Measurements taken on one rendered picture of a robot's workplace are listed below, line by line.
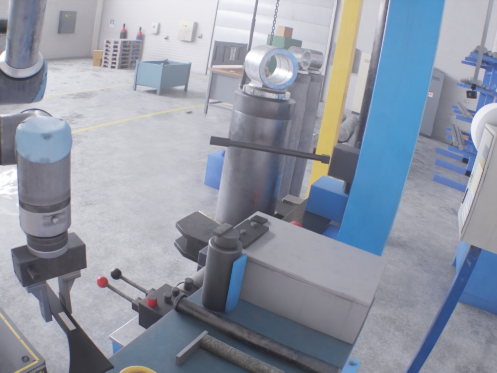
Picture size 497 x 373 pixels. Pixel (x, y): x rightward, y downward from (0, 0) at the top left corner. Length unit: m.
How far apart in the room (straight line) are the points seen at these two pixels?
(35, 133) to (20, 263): 0.21
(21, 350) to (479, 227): 1.92
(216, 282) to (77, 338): 0.38
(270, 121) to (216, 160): 3.01
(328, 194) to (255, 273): 0.60
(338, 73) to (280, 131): 2.60
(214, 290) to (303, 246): 0.26
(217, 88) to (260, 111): 6.29
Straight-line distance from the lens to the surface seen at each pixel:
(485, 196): 1.42
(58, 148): 0.58
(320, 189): 1.49
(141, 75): 9.59
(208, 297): 0.95
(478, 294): 3.56
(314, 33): 12.50
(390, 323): 2.97
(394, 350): 2.76
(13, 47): 1.22
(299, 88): 2.70
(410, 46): 1.18
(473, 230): 1.45
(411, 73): 1.18
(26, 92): 1.31
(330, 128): 3.98
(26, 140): 0.58
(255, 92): 1.35
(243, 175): 1.39
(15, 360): 1.87
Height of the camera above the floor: 1.68
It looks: 23 degrees down
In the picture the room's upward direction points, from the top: 10 degrees clockwise
